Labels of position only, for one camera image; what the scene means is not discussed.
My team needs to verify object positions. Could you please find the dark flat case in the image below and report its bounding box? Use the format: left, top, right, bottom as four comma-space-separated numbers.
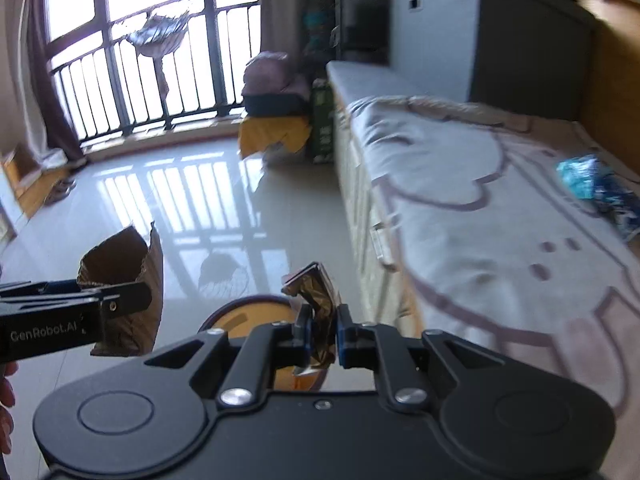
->
242, 86, 312, 117

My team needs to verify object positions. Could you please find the pair of slippers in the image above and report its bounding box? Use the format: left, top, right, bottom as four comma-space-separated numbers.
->
43, 178, 78, 207

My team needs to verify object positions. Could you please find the teal snack wrapper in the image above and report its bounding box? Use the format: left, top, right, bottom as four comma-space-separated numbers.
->
556, 154, 602, 200

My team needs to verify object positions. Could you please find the grey brown curtain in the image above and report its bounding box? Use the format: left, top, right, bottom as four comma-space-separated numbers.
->
260, 0, 307, 63

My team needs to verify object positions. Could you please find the hanging net basket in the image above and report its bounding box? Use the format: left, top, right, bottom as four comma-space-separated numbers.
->
126, 0, 200, 103

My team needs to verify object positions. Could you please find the brown torn cardboard piece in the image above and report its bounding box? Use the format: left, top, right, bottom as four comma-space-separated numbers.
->
76, 224, 165, 357

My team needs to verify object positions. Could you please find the green carton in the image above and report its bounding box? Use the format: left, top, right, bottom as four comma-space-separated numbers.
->
310, 79, 337, 165

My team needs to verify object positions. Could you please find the black balcony railing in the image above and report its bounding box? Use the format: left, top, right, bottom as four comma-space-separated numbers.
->
49, 0, 262, 143

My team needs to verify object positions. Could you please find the blue drink can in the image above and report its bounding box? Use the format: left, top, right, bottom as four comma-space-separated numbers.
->
594, 174, 640, 243

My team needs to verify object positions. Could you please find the yellow bin with dark rim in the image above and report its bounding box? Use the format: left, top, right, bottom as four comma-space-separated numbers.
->
196, 295, 332, 395

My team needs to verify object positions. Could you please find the dark brown curtain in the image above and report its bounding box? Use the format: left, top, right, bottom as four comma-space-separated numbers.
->
22, 0, 88, 163

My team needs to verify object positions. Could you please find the white panelled bed base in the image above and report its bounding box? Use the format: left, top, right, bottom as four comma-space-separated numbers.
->
334, 120, 427, 341

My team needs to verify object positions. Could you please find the black drawer cabinet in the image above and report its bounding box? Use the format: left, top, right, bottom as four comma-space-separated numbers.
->
334, 0, 392, 67

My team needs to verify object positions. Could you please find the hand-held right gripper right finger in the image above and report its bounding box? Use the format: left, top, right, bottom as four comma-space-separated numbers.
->
336, 304, 507, 407

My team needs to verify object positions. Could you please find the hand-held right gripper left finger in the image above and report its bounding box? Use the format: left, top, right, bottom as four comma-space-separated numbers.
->
144, 316, 315, 409

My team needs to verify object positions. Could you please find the pink bundled bag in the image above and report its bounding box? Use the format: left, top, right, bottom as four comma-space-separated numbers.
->
243, 50, 302, 97

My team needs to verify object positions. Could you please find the grey storage box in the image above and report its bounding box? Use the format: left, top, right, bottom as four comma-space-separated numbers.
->
384, 0, 597, 122

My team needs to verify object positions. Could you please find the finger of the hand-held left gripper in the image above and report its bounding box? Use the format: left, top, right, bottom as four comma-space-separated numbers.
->
0, 304, 117, 363
0, 279, 153, 317

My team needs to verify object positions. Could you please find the person's left hand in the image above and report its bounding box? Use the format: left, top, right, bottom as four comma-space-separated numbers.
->
0, 360, 20, 458

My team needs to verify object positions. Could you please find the brown gold foil wrapper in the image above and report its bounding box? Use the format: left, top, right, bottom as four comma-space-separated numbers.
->
280, 261, 342, 377

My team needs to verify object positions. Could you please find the printed cartoon blanket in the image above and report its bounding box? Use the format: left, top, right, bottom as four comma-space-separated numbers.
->
345, 95, 640, 421

